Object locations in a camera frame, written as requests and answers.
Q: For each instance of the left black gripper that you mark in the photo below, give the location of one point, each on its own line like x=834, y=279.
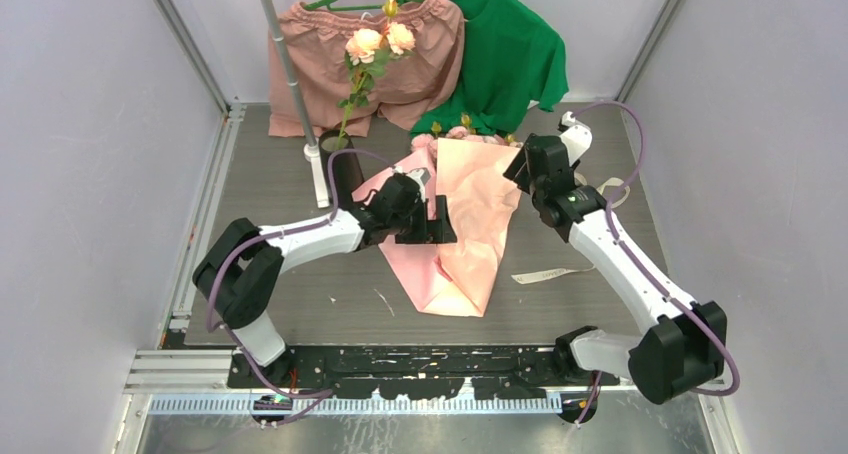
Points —
x=436, y=231

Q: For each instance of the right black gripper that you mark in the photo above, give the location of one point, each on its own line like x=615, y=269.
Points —
x=518, y=171

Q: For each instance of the pink paper bouquet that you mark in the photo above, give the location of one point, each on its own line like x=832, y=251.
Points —
x=457, y=279

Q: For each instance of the black conical vase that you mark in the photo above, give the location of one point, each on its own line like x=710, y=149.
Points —
x=347, y=174

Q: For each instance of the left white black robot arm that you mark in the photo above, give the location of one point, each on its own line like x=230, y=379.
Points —
x=238, y=274

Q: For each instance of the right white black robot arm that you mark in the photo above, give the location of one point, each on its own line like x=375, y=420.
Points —
x=681, y=342

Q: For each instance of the green t-shirt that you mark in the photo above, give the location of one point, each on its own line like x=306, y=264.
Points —
x=511, y=58

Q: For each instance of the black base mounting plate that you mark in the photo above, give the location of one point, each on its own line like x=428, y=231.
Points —
x=426, y=372

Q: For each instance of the pink shorts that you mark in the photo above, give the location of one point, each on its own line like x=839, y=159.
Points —
x=410, y=87

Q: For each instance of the silver clothes rack pole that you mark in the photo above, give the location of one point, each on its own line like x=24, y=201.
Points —
x=311, y=149

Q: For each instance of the peach rose stem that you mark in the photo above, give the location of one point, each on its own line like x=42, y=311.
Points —
x=367, y=53

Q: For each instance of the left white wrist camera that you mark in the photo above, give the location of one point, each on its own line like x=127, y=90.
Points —
x=420, y=176

